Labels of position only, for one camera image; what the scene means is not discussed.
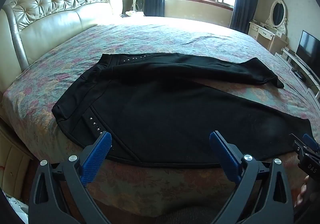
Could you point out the white television stand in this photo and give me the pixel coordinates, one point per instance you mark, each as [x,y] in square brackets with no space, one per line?
[303,71]

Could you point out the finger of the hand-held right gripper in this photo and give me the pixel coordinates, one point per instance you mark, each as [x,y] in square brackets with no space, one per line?
[310,141]
[297,144]

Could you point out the oval white-framed mirror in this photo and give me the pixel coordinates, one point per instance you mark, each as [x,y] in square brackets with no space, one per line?
[278,14]

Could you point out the white desk fan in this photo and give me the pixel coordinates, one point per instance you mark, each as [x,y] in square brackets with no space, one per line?
[138,3]

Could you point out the black flat television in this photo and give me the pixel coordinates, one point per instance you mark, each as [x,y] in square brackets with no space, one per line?
[310,51]

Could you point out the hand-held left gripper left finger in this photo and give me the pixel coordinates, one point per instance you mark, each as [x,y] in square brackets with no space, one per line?
[98,155]

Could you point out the floral bedspread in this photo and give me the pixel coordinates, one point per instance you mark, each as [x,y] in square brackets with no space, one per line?
[162,36]

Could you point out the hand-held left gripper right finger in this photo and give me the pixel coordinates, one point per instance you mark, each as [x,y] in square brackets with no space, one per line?
[225,155]

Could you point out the black pants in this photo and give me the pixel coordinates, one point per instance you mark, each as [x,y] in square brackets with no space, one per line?
[175,119]

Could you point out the person's right hand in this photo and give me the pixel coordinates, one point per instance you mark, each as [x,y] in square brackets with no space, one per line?
[303,192]

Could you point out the beige tufted leather headboard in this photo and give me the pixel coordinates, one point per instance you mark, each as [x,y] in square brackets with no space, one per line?
[57,21]

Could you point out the beige bedside cabinet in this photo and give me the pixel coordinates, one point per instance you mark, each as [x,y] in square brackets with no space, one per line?
[13,161]

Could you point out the cream dressing table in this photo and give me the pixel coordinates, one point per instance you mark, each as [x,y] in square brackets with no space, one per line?
[266,34]

